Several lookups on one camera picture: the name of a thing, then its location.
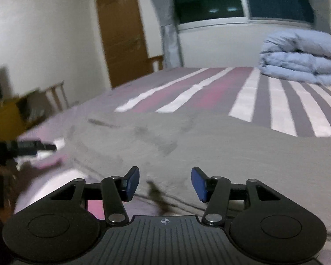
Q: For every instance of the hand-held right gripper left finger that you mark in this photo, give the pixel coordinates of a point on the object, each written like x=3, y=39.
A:
x=132, y=182

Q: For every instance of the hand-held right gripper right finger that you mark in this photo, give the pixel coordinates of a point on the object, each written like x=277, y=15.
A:
x=198, y=183

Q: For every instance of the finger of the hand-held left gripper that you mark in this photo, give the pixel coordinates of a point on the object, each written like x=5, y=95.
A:
x=30, y=145

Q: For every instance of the grey pants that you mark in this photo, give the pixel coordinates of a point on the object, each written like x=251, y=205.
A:
x=209, y=157

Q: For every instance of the yellow wooden cabinet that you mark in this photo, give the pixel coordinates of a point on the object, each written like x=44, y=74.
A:
x=8, y=116

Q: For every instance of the wooden slatted rack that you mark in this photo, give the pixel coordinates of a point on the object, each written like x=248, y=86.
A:
x=56, y=93

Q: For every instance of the striped pink grey bed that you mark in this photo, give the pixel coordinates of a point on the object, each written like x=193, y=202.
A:
x=209, y=88

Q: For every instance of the wooden chair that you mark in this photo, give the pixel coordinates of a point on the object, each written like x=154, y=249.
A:
x=155, y=62

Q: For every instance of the brown wooden door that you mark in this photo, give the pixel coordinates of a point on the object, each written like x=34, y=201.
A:
x=121, y=33

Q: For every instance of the grey curtain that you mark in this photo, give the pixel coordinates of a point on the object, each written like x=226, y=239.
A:
x=168, y=33
x=320, y=0

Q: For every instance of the folded light blue duvet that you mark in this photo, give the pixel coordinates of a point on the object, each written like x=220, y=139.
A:
x=300, y=58

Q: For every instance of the window with white frame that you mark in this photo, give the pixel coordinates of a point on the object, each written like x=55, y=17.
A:
x=209, y=0

